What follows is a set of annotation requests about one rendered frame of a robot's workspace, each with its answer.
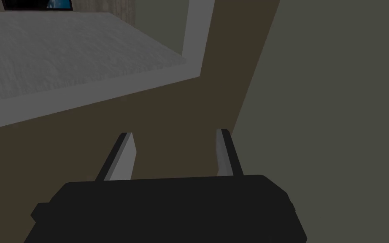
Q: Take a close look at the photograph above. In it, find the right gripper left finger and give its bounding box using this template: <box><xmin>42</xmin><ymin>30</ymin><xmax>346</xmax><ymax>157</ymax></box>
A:
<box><xmin>95</xmin><ymin>132</ymin><xmax>137</xmax><ymax>182</ymax></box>

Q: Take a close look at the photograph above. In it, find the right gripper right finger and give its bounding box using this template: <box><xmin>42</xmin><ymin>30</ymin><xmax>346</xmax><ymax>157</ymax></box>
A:
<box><xmin>216</xmin><ymin>128</ymin><xmax>244</xmax><ymax>177</ymax></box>

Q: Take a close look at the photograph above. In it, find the black framed picture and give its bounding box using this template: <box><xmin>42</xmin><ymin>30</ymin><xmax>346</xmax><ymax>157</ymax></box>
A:
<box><xmin>1</xmin><ymin>0</ymin><xmax>74</xmax><ymax>12</ymax></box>

